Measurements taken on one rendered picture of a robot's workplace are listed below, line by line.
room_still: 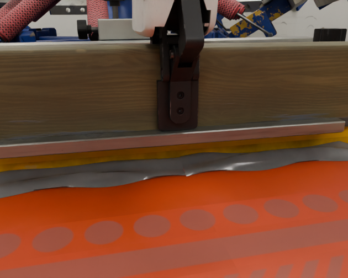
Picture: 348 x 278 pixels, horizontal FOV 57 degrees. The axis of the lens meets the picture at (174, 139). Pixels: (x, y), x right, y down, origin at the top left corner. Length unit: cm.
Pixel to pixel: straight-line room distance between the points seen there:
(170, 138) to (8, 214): 12
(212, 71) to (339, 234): 14
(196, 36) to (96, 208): 13
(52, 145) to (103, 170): 5
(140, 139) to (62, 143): 6
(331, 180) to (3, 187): 25
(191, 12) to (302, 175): 16
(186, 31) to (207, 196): 11
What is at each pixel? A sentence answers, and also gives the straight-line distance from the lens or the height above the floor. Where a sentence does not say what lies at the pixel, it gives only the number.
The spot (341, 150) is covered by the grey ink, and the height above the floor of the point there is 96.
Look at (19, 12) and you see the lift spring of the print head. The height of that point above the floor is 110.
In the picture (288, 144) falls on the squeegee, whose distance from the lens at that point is 32.
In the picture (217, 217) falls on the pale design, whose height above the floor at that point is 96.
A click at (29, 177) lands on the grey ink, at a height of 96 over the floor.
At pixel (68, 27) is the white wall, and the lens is 448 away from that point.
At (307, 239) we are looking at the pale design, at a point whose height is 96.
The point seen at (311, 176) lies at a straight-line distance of 28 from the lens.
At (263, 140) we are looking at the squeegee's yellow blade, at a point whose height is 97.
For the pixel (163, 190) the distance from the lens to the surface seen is 24.
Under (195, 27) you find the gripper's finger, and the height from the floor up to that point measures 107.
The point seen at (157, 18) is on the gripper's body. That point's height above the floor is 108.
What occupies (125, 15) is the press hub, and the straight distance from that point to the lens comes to 111.
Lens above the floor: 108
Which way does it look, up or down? 20 degrees down
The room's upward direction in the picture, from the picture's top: 1 degrees counter-clockwise
